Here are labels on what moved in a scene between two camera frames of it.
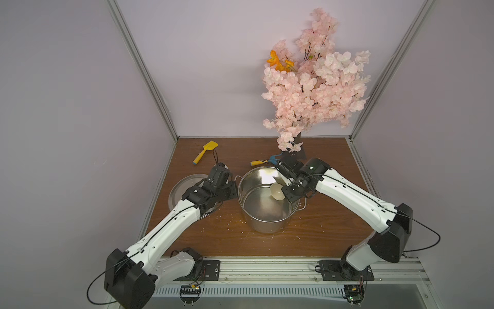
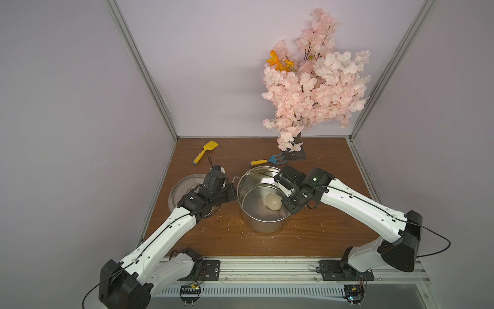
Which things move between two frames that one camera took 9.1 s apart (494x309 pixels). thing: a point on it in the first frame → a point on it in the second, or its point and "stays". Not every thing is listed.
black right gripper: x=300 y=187 → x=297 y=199
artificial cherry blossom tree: x=313 y=87 stays
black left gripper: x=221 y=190 stays
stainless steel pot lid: x=180 y=187 stays
